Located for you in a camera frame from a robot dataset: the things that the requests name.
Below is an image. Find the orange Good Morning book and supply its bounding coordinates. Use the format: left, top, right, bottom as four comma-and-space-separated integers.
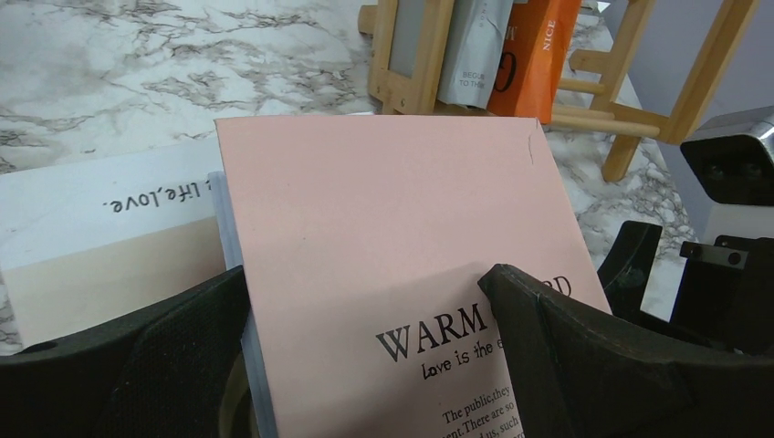
486, 0, 581, 124

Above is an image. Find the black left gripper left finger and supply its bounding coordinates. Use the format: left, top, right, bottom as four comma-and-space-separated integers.
1, 267, 250, 437

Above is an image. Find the white Afternoon Tea book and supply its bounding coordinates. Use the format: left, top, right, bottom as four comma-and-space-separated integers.
1, 139, 225, 348

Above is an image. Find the wooden book rack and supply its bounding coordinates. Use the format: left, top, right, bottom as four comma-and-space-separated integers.
358, 1, 758, 182

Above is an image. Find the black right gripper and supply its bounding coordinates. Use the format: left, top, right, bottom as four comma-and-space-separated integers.
597, 221, 773, 354

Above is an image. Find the pink Warm Chord book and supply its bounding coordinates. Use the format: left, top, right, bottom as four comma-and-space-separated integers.
216, 115, 609, 437

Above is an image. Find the grey ianra book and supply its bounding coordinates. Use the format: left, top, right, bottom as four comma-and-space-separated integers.
437, 0, 513, 109

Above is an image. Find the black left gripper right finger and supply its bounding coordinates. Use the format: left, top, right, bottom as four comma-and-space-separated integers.
478, 265, 773, 437

